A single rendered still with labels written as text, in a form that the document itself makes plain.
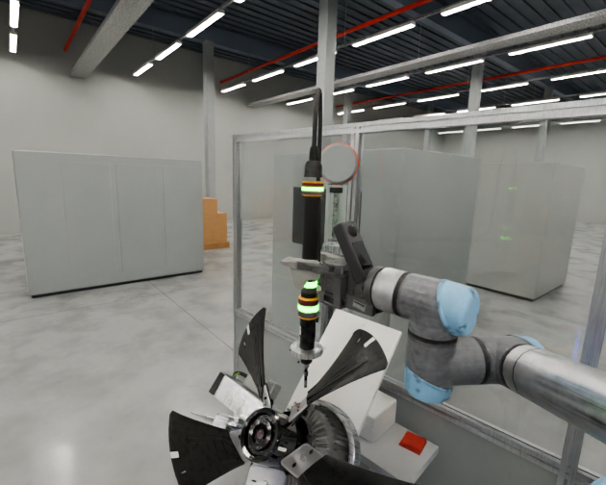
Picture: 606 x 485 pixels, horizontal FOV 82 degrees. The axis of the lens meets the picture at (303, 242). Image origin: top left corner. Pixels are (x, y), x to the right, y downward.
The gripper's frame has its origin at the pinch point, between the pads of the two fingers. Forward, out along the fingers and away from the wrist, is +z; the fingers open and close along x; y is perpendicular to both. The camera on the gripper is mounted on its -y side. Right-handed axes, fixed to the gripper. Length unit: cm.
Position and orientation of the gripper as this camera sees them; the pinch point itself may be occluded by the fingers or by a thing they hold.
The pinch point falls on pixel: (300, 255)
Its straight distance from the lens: 74.9
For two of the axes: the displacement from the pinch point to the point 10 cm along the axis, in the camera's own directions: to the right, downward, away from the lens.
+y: -0.3, 9.8, 1.9
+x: 7.0, -1.1, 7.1
